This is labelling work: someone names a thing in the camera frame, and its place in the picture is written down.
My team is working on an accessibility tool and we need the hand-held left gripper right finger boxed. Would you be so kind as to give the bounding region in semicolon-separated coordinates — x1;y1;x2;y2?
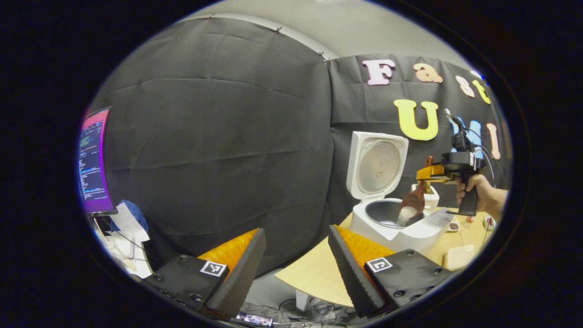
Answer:
328;225;456;319

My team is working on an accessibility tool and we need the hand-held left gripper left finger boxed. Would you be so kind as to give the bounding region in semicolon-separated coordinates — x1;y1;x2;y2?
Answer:
145;228;268;319

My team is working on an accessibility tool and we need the brown wooden spoon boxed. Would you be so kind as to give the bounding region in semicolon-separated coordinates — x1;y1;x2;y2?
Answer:
400;156;435;227

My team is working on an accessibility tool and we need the white rice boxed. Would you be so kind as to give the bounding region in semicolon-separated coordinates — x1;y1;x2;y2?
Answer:
397;206;418;227

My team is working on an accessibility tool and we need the white rice cooker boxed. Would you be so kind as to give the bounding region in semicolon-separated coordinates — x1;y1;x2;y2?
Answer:
346;131;455;252

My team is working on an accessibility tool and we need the white toaster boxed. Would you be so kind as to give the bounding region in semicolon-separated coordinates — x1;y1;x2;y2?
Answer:
411;182;440;211

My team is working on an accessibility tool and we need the white paper sheet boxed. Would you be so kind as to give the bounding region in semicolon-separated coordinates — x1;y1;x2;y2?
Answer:
109;203;151;243

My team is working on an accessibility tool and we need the blue cloth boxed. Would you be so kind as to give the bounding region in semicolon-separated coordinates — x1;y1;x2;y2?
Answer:
122;200;149;233

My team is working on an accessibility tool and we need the black backdrop cloth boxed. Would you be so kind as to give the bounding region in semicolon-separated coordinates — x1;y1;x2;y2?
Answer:
87;16;513;278

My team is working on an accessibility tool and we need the computer monitor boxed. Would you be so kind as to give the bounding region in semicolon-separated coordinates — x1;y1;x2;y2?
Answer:
77;106;118;216

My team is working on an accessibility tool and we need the black floor cable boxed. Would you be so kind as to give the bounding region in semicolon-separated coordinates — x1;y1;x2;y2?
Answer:
272;298;358;328

